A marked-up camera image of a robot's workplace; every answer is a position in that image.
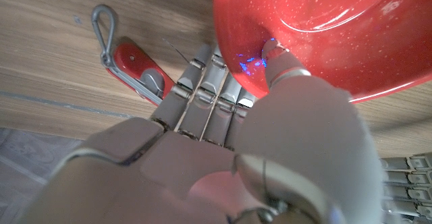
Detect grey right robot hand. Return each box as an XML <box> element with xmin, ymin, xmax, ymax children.
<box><xmin>16</xmin><ymin>38</ymin><xmax>387</xmax><ymax>224</ymax></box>

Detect red Swiss knife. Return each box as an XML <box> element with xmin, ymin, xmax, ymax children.
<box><xmin>90</xmin><ymin>3</ymin><xmax>176</xmax><ymax>107</ymax></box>

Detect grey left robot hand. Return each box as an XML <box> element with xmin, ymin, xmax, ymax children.
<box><xmin>380</xmin><ymin>152</ymin><xmax>432</xmax><ymax>224</ymax></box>

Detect red speckled bowl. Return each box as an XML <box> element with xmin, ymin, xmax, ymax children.
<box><xmin>212</xmin><ymin>0</ymin><xmax>432</xmax><ymax>104</ymax></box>

